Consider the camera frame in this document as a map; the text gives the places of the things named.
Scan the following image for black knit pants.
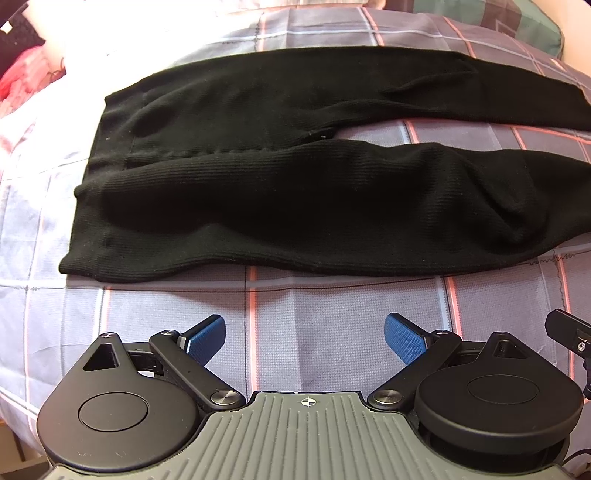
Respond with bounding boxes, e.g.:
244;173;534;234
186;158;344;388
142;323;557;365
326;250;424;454
59;46;590;283

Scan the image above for plaid purple bed sheet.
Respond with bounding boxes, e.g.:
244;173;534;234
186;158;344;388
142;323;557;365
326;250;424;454
1;2;590;445

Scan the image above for teal patterned pillow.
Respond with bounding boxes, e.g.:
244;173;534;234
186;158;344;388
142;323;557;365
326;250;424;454
411;0;564;59

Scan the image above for pink clothes pile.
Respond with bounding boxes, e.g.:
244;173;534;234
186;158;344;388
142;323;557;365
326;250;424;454
1;46;66;117

